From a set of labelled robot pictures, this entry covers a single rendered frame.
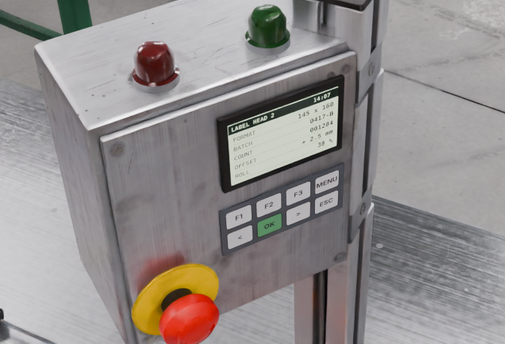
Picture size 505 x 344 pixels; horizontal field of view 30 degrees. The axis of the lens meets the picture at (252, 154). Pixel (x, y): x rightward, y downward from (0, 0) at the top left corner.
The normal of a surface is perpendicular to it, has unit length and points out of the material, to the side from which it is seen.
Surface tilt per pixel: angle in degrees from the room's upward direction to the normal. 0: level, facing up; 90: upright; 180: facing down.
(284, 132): 90
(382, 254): 0
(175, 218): 90
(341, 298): 90
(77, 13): 90
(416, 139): 0
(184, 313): 49
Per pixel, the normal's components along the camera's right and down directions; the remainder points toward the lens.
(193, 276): 0.47, 0.57
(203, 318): 0.56, 0.36
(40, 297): -0.04, -0.75
